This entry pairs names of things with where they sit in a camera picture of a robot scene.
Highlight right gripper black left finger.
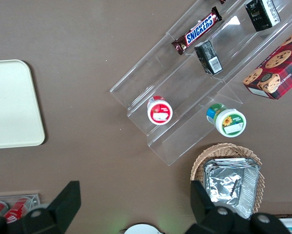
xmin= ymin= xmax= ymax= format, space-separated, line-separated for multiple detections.
xmin=0 ymin=180 xmax=82 ymax=234

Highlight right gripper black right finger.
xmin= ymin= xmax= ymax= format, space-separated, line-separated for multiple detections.
xmin=184 ymin=180 xmax=292 ymax=234

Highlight light wicker basket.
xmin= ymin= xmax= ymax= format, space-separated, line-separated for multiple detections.
xmin=190 ymin=142 xmax=265 ymax=215

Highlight white snack tray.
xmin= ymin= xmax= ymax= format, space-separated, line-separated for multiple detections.
xmin=278 ymin=217 xmax=292 ymax=234

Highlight beige plastic tray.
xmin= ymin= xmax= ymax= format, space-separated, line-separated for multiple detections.
xmin=0 ymin=59 xmax=46 ymax=150

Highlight crumpled foil wrapped packet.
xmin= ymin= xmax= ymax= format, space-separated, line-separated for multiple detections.
xmin=205 ymin=169 xmax=245 ymax=208

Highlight clear acrylic bottle rack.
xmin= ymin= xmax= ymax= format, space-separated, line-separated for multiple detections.
xmin=0 ymin=193 xmax=41 ymax=218

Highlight red soda cans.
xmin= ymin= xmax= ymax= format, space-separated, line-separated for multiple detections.
xmin=3 ymin=197 xmax=31 ymax=224

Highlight ribbed aluminium foil container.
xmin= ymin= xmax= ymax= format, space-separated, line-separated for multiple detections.
xmin=203 ymin=157 xmax=261 ymax=219

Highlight clear acrylic stepped display stand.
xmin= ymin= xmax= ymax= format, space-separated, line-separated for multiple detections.
xmin=168 ymin=0 xmax=292 ymax=85
xmin=109 ymin=32 xmax=242 ymax=167

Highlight green lid small jar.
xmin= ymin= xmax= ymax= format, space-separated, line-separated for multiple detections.
xmin=206 ymin=103 xmax=247 ymax=137

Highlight red lid small jar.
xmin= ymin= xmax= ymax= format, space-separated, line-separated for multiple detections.
xmin=147 ymin=96 xmax=174 ymax=126

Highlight small black drink carton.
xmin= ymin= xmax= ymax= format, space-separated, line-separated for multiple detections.
xmin=244 ymin=0 xmax=282 ymax=33
xmin=194 ymin=40 xmax=224 ymax=75

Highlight red tartan cookie box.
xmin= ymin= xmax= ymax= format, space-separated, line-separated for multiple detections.
xmin=242 ymin=24 xmax=292 ymax=100

